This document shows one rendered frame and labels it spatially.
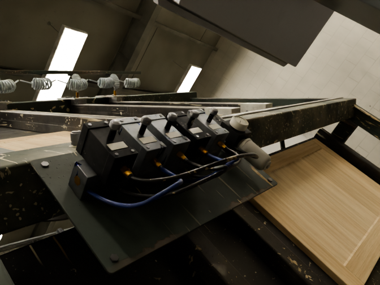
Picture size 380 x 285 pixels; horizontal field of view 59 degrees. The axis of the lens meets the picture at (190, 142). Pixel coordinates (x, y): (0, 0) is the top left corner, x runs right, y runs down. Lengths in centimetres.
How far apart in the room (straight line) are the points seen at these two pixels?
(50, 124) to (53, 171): 74
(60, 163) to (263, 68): 610
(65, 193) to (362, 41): 588
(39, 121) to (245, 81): 559
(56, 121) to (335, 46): 545
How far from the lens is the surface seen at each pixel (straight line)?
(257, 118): 114
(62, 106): 203
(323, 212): 142
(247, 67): 673
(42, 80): 190
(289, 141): 482
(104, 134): 53
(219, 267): 87
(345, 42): 626
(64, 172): 61
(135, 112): 158
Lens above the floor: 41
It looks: 26 degrees up
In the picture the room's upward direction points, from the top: 47 degrees counter-clockwise
